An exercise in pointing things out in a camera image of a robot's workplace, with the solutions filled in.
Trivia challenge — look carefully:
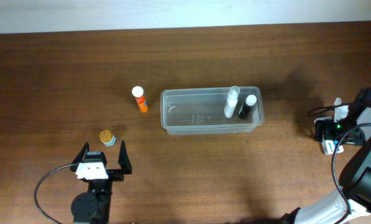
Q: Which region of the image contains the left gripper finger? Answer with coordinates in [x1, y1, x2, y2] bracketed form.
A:
[72, 142, 89, 164]
[118, 140, 132, 174]

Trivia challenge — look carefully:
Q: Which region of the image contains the white Panadol box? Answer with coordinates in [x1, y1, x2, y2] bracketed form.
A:
[314, 116, 338, 155]

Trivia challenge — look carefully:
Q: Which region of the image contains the gold lid small jar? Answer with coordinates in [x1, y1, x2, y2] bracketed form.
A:
[99, 130, 116, 146]

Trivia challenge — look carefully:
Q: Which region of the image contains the black bottle white cap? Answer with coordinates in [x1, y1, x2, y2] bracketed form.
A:
[239, 95, 257, 119]

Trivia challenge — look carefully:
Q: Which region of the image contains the white spray bottle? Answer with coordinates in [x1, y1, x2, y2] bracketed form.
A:
[224, 86, 240, 118]

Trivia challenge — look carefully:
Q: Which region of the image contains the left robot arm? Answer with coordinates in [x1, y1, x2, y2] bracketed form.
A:
[70, 141, 132, 224]

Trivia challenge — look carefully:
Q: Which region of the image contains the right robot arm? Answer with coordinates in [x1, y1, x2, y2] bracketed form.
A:
[279, 87, 371, 224]

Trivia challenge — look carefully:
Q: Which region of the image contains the clear plastic container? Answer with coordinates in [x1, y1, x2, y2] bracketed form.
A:
[160, 86, 265, 135]

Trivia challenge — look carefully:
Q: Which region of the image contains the orange effervescent tablet tube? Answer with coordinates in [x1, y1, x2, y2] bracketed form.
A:
[132, 86, 148, 113]

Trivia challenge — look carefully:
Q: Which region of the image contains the left black cable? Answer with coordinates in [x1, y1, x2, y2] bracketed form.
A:
[34, 164, 79, 224]

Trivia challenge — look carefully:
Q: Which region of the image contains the black cable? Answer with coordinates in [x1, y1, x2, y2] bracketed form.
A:
[307, 104, 371, 224]
[34, 164, 79, 224]

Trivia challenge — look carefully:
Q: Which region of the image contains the right black cable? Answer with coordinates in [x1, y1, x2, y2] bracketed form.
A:
[307, 104, 371, 224]

